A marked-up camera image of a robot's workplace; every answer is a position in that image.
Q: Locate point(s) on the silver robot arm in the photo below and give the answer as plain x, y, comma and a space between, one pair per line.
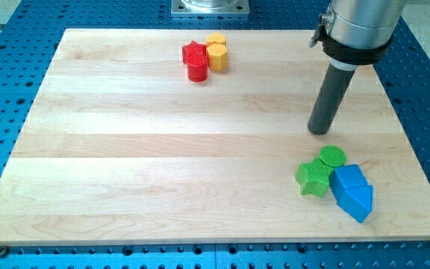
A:
354, 33

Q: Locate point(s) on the red cylinder block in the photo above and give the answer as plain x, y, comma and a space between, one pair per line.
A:
197, 67

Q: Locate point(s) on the wooden board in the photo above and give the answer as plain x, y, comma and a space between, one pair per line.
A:
119, 147

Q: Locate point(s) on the yellow front hexagon block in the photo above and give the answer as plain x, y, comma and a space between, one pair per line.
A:
217, 57

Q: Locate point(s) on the red star block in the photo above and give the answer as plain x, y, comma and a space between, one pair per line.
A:
192, 48

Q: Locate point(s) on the green star block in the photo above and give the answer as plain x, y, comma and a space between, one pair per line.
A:
313, 178

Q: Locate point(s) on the green cylinder block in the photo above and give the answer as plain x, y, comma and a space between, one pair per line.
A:
332, 156

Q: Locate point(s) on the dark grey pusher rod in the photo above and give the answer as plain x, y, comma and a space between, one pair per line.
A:
332, 91

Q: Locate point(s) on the blue cube block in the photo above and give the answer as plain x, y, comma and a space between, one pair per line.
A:
346, 177

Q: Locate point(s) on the blue triangle block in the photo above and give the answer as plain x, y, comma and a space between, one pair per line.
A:
357, 202

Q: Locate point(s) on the blue perforated table plate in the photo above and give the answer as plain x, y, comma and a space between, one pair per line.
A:
29, 40

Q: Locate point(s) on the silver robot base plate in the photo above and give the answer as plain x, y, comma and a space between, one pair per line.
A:
209, 7

